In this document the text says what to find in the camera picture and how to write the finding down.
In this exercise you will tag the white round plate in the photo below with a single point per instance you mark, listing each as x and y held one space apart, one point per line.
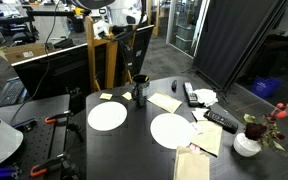
171 130
107 115

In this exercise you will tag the blue plastic bin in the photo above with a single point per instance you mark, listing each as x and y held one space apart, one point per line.
265 86

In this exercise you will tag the black keyboard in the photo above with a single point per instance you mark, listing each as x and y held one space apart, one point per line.
10 93

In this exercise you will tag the white paper sheet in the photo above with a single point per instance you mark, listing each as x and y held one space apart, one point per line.
199 114

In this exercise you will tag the long black remote control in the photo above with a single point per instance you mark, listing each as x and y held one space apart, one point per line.
220 120

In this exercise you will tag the cardboard box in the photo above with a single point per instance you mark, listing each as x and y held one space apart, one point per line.
22 53

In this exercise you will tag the black breadboard side table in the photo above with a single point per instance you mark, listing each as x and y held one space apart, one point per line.
34 133

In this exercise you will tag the pink sweetener packet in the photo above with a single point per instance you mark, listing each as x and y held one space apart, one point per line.
194 148
194 126

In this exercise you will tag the black speckled mug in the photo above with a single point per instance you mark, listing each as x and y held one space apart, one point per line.
140 92

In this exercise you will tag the folded brown paper napkin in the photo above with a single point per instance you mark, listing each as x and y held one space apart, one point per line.
191 165

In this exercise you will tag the yellow-green highlighter marker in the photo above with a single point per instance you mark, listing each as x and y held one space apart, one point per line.
146 79

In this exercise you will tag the grey button remote control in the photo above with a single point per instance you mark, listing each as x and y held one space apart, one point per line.
190 94

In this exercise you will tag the small black oval remote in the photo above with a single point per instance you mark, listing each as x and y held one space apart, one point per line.
174 85

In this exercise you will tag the wooden easel stand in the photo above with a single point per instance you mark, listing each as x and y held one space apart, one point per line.
99 60

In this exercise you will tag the small black monitor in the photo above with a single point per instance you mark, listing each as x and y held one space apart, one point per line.
139 50

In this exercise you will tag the white round vase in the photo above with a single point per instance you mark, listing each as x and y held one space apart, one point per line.
246 146

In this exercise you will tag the grey storage bin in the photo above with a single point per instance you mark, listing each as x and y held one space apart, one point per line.
185 32

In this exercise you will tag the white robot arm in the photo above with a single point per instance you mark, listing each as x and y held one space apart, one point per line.
125 13

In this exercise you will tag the large black monitor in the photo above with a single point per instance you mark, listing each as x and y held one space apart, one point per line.
55 71

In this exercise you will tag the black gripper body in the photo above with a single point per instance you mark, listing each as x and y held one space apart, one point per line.
121 34

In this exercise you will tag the crumpled white tissue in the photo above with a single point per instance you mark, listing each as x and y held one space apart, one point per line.
206 96

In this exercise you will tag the yellow sticky note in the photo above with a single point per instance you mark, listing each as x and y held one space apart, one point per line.
106 96

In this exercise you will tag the flat brown paper napkin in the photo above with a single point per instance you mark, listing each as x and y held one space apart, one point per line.
165 101

